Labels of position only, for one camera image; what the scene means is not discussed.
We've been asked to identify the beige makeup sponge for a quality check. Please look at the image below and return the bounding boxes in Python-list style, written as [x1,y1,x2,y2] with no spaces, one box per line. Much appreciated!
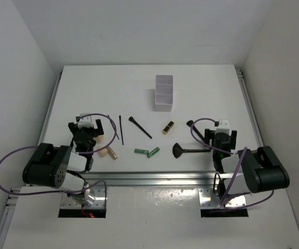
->
[94,135,104,143]
[98,147,108,158]

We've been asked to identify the rose gold lipstick tube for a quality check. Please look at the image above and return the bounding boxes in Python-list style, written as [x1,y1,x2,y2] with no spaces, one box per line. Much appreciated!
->
[107,146,118,160]

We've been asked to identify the thin black makeup brush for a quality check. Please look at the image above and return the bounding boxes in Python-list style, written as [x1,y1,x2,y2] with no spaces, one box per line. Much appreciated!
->
[119,115,124,145]

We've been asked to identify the black angled makeup brush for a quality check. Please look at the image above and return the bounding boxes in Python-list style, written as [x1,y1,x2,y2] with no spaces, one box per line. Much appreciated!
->
[129,117,152,139]

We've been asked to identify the black fan makeup brush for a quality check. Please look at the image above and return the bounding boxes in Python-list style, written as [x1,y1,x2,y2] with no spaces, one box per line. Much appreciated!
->
[172,143,211,159]

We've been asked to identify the black gold lipstick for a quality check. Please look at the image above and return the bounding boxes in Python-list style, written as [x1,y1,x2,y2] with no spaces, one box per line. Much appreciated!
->
[162,121,175,134]

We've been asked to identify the green lip balm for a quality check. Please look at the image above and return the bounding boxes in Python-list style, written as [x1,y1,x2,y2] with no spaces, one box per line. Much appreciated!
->
[147,147,160,158]
[134,148,149,155]

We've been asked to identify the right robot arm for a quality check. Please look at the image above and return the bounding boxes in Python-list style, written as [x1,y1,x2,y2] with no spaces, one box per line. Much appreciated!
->
[204,129,290,200]

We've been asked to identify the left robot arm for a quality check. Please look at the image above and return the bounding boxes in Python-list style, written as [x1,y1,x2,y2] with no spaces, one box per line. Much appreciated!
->
[22,117,104,204]

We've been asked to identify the white three-compartment organizer box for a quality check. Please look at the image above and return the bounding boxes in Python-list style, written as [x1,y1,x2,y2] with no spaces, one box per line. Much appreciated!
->
[154,75,174,112]

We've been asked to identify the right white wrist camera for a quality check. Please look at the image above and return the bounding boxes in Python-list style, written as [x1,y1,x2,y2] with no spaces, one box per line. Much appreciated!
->
[215,119,230,135]

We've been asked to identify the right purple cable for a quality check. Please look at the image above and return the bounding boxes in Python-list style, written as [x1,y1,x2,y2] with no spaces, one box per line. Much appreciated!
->
[190,118,275,210]

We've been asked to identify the aluminium front rail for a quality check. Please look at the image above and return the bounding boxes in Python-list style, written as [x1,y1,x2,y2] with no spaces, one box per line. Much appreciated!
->
[80,172,218,186]

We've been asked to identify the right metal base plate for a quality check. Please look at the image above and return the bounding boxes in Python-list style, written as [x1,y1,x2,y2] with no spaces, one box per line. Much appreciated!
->
[198,187,248,210]

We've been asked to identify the metal base plate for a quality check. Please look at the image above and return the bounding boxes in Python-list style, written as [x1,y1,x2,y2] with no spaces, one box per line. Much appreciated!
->
[198,187,248,210]
[60,187,106,210]

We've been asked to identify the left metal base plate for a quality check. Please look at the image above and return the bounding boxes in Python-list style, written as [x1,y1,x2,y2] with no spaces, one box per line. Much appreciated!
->
[60,187,106,210]

